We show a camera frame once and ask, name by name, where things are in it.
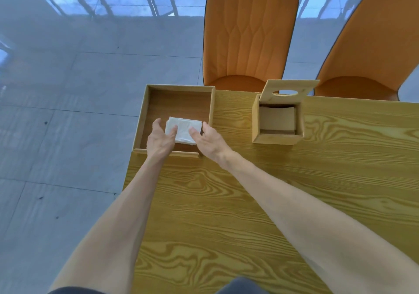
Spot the person's right hand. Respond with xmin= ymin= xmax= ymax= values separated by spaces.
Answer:
xmin=188 ymin=122 xmax=235 ymax=170

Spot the person's left hand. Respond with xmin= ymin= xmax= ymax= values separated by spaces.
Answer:
xmin=146 ymin=118 xmax=178 ymax=161

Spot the white tissue pack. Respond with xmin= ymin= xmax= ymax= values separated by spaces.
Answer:
xmin=165 ymin=117 xmax=203 ymax=146

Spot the person's left forearm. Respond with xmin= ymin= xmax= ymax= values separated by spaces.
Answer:
xmin=49 ymin=157 xmax=175 ymax=294

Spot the person's right forearm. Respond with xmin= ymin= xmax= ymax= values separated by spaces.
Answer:
xmin=214 ymin=151 xmax=419 ymax=294

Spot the open wooden tray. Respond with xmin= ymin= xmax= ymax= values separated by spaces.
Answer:
xmin=132 ymin=84 xmax=216 ymax=158

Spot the square wooden tissue box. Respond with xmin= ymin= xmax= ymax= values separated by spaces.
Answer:
xmin=252 ymin=94 xmax=306 ymax=145

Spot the orange quilted chair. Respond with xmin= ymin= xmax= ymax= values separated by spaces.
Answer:
xmin=314 ymin=0 xmax=419 ymax=102
xmin=202 ymin=0 xmax=300 ymax=93

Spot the wooden lid with oval hole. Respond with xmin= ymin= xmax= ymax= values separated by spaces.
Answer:
xmin=259 ymin=80 xmax=320 ymax=104

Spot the person's dark grey clothing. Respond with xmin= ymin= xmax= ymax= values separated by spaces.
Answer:
xmin=48 ymin=277 xmax=270 ymax=294

